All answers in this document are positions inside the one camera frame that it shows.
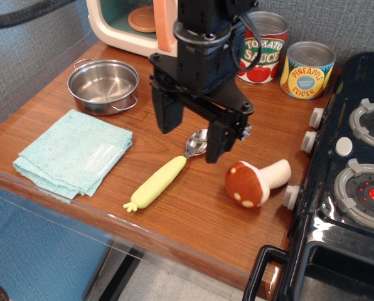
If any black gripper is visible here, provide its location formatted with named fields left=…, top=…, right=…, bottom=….
left=149, top=20, right=255, bottom=164

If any brown white plush mushroom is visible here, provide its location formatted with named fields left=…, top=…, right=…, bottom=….
left=225, top=159, right=292, bottom=209

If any small steel pot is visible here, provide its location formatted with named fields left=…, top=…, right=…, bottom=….
left=67, top=59, right=139, bottom=116

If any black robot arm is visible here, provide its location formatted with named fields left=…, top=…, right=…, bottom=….
left=149, top=1, right=259, bottom=163

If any teal toy microwave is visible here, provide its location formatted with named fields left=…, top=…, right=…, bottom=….
left=87, top=1, right=178, bottom=57

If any tomato sauce can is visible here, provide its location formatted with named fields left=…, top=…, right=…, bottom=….
left=237, top=11, right=289, bottom=83

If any light blue folded cloth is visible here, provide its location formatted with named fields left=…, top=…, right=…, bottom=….
left=13, top=109, right=133, bottom=203

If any pineapple slices can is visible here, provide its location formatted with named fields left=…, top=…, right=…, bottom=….
left=280, top=41, right=336, bottom=100

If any black toy stove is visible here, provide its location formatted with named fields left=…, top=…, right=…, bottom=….
left=243, top=52, right=374, bottom=300

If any spoon with yellow handle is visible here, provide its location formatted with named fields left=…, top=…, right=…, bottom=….
left=123, top=129, right=208, bottom=213

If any black braided cable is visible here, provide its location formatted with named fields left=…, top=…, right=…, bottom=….
left=0, top=0, right=78, bottom=31

